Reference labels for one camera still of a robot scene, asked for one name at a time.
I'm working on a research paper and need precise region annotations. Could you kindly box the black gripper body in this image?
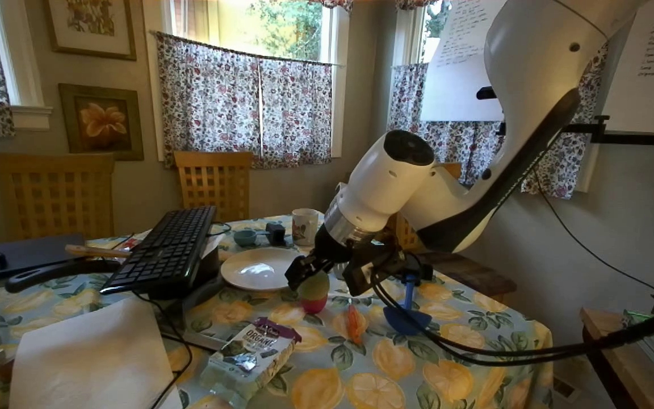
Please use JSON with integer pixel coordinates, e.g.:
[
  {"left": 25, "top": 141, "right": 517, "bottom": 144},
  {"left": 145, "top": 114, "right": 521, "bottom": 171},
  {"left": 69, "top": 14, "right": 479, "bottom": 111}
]
[{"left": 307, "top": 225, "right": 368, "bottom": 272}]

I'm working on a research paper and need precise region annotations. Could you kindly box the yellow round object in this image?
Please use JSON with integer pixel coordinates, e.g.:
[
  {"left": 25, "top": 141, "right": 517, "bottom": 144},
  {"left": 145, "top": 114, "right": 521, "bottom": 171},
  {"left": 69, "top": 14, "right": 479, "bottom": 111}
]
[{"left": 297, "top": 271, "right": 331, "bottom": 305}]

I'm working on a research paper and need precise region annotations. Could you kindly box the pink small bowl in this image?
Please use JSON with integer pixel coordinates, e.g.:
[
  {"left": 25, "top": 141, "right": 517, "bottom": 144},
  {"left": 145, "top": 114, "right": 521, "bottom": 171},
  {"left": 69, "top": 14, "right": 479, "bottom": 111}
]
[{"left": 301, "top": 294, "right": 330, "bottom": 317}]

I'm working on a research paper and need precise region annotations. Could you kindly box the white ceramic mug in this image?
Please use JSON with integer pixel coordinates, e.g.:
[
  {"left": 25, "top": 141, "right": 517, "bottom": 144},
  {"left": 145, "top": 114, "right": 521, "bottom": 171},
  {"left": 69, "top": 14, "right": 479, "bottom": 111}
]
[{"left": 290, "top": 207, "right": 326, "bottom": 251}]

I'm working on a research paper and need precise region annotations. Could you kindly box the white round plate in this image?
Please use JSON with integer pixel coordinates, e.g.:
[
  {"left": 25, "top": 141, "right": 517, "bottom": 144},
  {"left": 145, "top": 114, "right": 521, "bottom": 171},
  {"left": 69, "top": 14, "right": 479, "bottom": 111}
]
[{"left": 218, "top": 246, "right": 304, "bottom": 293}]

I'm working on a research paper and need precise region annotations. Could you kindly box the dark small cup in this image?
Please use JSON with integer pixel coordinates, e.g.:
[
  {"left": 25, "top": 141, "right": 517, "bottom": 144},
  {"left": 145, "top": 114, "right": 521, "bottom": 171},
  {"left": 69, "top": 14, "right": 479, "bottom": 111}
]
[{"left": 264, "top": 218, "right": 288, "bottom": 248}]

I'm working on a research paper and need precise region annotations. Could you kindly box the orange toy carrot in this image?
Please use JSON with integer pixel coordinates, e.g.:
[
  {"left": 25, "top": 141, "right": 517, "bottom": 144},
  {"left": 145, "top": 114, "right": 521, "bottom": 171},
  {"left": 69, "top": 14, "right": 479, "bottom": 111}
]
[{"left": 343, "top": 305, "right": 368, "bottom": 347}]

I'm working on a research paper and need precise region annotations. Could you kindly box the white snack bag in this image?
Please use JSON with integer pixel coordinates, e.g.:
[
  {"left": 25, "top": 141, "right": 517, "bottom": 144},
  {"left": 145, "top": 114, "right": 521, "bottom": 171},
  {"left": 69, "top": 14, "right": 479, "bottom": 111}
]
[{"left": 202, "top": 315, "right": 304, "bottom": 405}]

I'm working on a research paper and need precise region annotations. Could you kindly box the lemon print tablecloth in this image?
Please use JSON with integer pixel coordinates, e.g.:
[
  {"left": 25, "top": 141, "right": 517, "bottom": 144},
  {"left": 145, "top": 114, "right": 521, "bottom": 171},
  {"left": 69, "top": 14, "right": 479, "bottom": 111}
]
[{"left": 0, "top": 210, "right": 558, "bottom": 409}]

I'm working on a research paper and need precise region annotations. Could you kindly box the black computer keyboard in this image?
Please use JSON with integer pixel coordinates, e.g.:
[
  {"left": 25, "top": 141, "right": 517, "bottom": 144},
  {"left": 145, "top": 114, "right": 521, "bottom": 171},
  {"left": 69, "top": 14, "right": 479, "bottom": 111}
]
[{"left": 97, "top": 204, "right": 218, "bottom": 297}]

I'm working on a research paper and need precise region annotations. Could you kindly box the dark wooden bench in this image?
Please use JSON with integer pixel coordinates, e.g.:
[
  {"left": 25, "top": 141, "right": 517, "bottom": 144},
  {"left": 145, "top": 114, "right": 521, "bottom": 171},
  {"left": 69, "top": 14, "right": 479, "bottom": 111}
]
[{"left": 415, "top": 251, "right": 521, "bottom": 300}]

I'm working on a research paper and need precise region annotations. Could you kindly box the wooden utensil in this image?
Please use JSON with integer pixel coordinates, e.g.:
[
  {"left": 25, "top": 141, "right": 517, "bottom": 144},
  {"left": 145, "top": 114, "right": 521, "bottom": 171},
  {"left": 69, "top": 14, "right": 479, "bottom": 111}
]
[{"left": 64, "top": 239, "right": 135, "bottom": 260}]

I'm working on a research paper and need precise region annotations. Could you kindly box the white paper sheet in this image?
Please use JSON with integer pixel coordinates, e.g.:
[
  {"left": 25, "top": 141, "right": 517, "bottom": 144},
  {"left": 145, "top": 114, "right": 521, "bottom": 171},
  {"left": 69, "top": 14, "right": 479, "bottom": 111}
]
[{"left": 8, "top": 294, "right": 181, "bottom": 409}]

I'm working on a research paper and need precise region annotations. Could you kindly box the black elongated device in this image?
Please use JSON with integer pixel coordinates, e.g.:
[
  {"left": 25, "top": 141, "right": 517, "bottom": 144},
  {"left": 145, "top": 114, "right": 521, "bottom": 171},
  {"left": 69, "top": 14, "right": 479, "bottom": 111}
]
[{"left": 4, "top": 259, "right": 121, "bottom": 294}]

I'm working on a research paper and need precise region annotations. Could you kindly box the framed yellow flower picture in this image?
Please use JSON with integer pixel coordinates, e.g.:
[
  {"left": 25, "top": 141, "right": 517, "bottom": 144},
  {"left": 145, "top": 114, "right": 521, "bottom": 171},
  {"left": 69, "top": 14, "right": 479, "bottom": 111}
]
[{"left": 56, "top": 81, "right": 145, "bottom": 164}]

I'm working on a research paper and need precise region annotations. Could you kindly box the dark blue folder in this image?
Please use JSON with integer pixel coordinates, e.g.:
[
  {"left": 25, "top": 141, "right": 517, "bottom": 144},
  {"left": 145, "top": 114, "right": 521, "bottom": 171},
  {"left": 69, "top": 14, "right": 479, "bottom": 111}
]
[{"left": 0, "top": 233, "right": 86, "bottom": 284}]

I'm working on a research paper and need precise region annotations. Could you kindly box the framed floral picture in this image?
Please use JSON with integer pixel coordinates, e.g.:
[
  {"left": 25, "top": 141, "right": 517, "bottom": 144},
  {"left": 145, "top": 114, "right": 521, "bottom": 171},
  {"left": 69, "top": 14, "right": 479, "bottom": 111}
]
[{"left": 41, "top": 0, "right": 139, "bottom": 64}]

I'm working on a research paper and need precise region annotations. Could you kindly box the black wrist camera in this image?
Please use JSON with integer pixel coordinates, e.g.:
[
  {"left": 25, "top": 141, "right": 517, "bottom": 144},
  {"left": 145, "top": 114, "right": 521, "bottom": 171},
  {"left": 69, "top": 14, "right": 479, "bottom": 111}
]
[{"left": 338, "top": 246, "right": 414, "bottom": 300}]

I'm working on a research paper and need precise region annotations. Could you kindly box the blue ladle black handle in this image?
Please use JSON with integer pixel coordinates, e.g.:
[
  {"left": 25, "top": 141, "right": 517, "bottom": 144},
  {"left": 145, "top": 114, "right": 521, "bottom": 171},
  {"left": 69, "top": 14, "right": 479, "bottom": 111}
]
[{"left": 381, "top": 271, "right": 436, "bottom": 338}]

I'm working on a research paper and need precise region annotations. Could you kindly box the black keyboard cable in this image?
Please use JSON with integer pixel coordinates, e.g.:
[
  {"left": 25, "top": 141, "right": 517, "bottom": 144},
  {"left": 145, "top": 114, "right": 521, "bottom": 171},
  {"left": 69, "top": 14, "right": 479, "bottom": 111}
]
[{"left": 133, "top": 293, "right": 197, "bottom": 409}]

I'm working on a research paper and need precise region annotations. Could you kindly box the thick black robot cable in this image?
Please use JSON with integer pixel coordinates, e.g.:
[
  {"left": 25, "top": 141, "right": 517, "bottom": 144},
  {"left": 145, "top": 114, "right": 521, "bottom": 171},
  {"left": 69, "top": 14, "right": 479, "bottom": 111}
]
[{"left": 368, "top": 274, "right": 654, "bottom": 367}]

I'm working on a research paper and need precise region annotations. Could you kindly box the thin black cable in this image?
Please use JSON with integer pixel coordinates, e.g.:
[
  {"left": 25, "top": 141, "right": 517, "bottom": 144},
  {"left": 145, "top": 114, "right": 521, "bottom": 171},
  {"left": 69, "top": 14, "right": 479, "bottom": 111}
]
[{"left": 540, "top": 191, "right": 654, "bottom": 305}]

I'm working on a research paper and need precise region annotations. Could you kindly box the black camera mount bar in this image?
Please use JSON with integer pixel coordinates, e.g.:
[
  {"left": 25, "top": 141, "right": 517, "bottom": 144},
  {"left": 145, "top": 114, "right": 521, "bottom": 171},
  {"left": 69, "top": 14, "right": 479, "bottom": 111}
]
[{"left": 562, "top": 111, "right": 654, "bottom": 148}]

